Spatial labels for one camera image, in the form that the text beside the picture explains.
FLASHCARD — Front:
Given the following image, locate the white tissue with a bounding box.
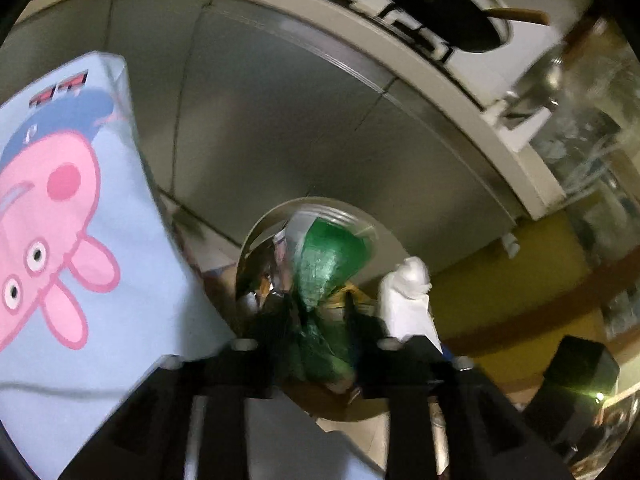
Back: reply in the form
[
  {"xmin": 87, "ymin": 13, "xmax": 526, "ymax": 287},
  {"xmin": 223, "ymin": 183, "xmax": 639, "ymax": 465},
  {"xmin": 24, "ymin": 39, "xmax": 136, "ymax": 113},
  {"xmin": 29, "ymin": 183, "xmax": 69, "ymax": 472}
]
[{"xmin": 378, "ymin": 257, "xmax": 442, "ymax": 352}]

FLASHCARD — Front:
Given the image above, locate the yellow snack bag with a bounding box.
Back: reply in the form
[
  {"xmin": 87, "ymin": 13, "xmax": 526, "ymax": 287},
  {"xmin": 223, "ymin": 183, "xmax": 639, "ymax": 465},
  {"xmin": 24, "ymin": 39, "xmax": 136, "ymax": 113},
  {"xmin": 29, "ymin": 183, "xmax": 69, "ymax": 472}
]
[{"xmin": 323, "ymin": 282, "xmax": 378, "ymax": 315}]

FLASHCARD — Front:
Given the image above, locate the green crushed can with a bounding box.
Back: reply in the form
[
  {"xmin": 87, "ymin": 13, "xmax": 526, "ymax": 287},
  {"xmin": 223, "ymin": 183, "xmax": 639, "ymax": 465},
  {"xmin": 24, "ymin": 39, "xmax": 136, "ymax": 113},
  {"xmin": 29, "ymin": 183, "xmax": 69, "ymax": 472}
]
[{"xmin": 284, "ymin": 206, "xmax": 376, "ymax": 393}]

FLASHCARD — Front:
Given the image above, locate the round steel trash bin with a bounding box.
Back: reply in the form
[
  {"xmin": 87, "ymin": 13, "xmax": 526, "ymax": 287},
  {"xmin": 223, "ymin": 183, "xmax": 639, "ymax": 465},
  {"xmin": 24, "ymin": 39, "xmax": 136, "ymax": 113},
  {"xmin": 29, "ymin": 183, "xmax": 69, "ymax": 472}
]
[{"xmin": 234, "ymin": 196, "xmax": 442, "ymax": 424}]

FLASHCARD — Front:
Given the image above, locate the kitchen counter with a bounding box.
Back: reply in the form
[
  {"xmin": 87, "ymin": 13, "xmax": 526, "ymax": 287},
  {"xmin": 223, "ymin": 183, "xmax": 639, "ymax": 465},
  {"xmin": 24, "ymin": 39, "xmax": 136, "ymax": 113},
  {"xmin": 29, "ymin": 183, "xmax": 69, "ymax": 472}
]
[{"xmin": 1, "ymin": 0, "xmax": 564, "ymax": 271}]

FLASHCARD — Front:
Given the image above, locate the cartoon pig tablecloth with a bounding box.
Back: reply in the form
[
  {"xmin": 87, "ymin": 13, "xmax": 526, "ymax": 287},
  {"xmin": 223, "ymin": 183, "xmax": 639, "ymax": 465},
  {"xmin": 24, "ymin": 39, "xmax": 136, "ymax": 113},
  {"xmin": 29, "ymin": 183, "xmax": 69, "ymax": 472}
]
[{"xmin": 1, "ymin": 52, "xmax": 232, "ymax": 479}]

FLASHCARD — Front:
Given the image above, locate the black pan with lid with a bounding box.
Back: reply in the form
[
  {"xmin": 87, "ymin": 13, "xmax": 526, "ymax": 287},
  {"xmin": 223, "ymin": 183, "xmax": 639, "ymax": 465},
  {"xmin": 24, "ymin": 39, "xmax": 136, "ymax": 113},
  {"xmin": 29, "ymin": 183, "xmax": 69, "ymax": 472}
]
[{"xmin": 378, "ymin": 0, "xmax": 550, "ymax": 56}]

